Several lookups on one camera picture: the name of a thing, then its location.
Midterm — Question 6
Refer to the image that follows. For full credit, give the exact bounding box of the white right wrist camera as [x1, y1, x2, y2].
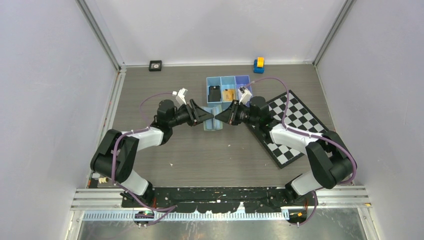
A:
[237, 86, 252, 106]

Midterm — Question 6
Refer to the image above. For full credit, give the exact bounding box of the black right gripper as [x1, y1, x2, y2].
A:
[215, 100, 259, 127]

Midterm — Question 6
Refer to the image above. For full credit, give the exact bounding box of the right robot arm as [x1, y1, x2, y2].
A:
[215, 96, 358, 205]

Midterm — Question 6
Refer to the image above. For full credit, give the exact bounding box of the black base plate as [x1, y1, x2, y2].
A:
[121, 186, 315, 214]

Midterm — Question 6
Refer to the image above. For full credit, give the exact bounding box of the aluminium frame rail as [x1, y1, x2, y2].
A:
[71, 186, 372, 213]

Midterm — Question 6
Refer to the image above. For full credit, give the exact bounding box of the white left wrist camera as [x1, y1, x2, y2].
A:
[172, 87, 188, 106]

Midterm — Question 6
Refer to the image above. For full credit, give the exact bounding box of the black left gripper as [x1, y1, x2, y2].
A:
[168, 99, 214, 128]

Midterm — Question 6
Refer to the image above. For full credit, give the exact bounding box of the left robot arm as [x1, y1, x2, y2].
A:
[90, 99, 214, 207]

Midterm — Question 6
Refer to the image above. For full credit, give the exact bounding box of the small black square box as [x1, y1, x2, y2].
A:
[148, 60, 163, 72]

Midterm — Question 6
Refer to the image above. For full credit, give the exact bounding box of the black white checkerboard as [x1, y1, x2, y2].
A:
[246, 90, 329, 169]

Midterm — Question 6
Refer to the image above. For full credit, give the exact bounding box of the black card in tray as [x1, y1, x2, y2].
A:
[207, 85, 222, 103]

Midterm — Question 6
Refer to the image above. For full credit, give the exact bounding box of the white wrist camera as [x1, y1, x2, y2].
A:
[237, 86, 252, 106]
[172, 87, 188, 106]

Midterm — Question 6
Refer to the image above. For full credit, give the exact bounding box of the blue yellow toy block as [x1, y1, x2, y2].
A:
[253, 57, 265, 74]

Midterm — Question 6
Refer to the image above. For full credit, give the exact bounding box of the blue three-compartment tray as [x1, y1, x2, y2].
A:
[206, 75, 251, 110]

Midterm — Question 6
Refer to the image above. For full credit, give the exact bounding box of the orange card in tray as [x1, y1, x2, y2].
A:
[222, 88, 237, 102]

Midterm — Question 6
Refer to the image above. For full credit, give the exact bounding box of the mint green card holder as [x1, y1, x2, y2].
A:
[202, 104, 223, 131]

